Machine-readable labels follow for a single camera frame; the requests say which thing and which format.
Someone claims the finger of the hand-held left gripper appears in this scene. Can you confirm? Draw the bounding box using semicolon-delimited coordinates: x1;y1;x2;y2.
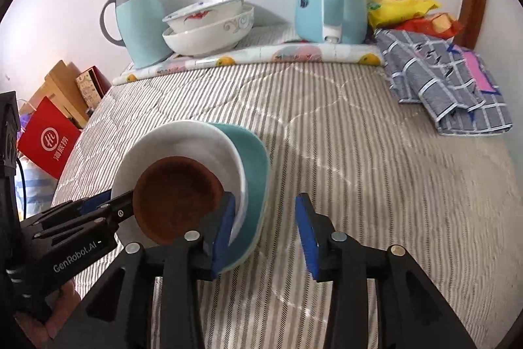
51;189;115;219
94;189;135;232

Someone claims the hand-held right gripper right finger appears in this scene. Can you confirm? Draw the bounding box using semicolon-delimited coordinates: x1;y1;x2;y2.
295;192;479;349

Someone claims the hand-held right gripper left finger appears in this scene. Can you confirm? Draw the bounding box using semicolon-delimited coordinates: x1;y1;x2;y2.
45;191;238;349

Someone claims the brown round plate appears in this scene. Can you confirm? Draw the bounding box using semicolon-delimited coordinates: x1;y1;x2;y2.
131;155;225;246

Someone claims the teal square bowl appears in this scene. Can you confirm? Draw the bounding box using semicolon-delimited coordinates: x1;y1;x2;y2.
209;122;271;276

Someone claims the teal and white bowl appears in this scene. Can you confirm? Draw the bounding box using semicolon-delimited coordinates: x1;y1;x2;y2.
111;120;249;248

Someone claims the person's left hand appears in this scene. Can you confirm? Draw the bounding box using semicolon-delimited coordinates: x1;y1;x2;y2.
16;279;83;349

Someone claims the blue and white bag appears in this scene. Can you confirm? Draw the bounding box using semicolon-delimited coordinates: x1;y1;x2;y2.
14;156;63;219

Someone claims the red paper bag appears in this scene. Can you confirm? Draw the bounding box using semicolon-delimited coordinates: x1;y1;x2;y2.
17;96;83;180

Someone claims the striped quilted mattress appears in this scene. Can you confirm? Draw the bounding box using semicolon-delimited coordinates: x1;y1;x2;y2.
51;24;523;349

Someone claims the patterned gift box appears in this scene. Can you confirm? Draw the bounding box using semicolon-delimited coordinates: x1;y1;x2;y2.
75;65;112;113

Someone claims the cardboard box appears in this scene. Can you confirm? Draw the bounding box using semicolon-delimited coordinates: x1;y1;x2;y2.
24;60;90;129

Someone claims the printed plastic mat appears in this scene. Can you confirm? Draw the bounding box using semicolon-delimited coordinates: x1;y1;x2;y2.
112;40;385;86

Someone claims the light blue thermos jug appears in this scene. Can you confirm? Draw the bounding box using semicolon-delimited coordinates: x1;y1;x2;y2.
100;0;175;70

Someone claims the white bowl with grey swirls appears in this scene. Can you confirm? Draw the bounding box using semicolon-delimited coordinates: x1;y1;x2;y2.
162;5;255;57

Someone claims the grey checked cloth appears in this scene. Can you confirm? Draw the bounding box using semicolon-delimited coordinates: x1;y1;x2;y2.
373;28;514;136

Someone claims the white bowl with red fish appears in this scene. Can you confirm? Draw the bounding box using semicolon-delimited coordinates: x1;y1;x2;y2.
162;0;247;34

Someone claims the red snack packet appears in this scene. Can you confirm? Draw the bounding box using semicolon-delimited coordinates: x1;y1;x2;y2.
394;11;465;39

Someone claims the yellow snack packet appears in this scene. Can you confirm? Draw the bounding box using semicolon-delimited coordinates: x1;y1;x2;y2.
366;0;441;30

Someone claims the black cable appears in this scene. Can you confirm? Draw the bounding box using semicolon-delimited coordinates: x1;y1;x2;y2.
15;155;28;219

